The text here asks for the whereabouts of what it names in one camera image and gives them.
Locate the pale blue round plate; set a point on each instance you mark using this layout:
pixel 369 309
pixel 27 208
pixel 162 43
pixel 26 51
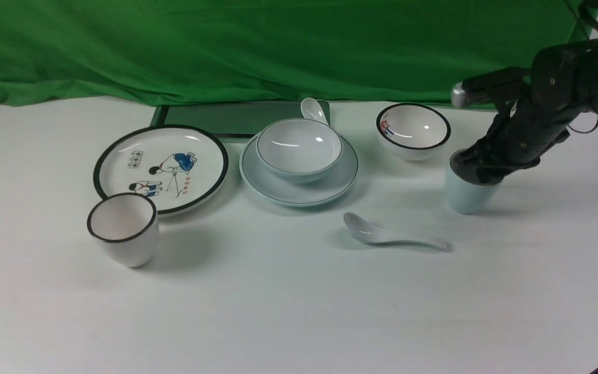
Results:
pixel 284 193

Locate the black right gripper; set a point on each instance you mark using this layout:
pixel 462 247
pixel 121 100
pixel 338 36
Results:
pixel 531 125

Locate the dark green rectangular tray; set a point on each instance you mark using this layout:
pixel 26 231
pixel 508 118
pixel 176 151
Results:
pixel 228 121

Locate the black rimmed illustrated plate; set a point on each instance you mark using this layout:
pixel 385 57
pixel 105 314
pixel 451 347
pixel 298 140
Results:
pixel 178 167

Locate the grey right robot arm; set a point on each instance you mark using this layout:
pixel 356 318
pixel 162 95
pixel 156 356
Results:
pixel 535 106

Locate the black rimmed white bowl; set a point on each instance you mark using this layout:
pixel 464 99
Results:
pixel 412 132

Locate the white ceramic spoon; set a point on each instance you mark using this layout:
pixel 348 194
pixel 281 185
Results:
pixel 368 233

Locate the pale blue bowl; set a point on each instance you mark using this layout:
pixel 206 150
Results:
pixel 299 150

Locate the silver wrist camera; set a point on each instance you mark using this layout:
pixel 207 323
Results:
pixel 498 87

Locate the green backdrop cloth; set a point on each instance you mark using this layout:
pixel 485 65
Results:
pixel 182 52

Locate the white spoon on tray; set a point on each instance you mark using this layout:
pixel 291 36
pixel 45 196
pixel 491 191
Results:
pixel 312 110

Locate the pale blue cup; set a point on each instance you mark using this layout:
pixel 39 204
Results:
pixel 465 198

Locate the black rimmed white cup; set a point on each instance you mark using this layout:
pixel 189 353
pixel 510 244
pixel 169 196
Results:
pixel 126 226

